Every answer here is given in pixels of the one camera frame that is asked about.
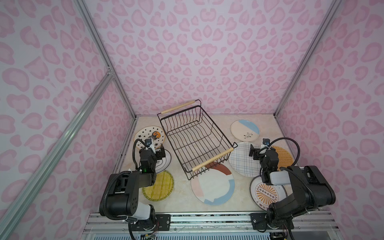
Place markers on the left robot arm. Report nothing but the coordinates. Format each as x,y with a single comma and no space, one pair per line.
120,200

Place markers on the star patterned plate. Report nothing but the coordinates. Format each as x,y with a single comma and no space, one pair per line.
155,133

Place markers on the cream blue plate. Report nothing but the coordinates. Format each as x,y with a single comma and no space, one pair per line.
245,130

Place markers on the orange sunburst plate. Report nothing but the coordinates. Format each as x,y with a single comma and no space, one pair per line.
264,195

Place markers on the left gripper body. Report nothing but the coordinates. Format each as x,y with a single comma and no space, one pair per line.
160,153

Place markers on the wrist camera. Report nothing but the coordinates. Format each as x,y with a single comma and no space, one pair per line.
265,143
149,145

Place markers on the aluminium frame strut left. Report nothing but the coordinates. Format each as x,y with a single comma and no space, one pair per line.
65,117

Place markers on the white plaid plate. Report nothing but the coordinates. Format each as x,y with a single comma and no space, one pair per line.
242,163

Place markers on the white green-rimmed plate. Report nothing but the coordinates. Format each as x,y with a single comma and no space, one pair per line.
164,162

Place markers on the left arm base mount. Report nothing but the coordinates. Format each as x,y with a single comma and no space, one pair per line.
161,222

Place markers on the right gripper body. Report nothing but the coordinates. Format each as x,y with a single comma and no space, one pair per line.
254,151

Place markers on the orange woven plate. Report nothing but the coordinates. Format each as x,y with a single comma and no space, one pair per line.
285,158

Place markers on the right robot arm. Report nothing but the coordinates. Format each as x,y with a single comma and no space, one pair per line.
306,187

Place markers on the aluminium frame strut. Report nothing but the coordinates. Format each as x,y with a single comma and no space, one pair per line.
322,29
65,117

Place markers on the aluminium frame strut right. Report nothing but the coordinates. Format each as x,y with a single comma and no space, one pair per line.
322,29

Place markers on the black wire dish rack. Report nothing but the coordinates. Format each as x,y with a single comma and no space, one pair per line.
197,141

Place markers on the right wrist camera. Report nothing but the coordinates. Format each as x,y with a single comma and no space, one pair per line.
265,143

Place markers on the yellow striped plate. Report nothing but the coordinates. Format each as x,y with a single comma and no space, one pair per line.
162,188

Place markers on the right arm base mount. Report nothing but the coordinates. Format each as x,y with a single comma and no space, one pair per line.
261,223

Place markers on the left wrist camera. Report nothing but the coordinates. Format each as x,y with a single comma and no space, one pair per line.
149,145

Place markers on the large pink blue plate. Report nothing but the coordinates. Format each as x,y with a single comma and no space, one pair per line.
214,187

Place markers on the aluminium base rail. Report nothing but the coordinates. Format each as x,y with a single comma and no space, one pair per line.
319,225

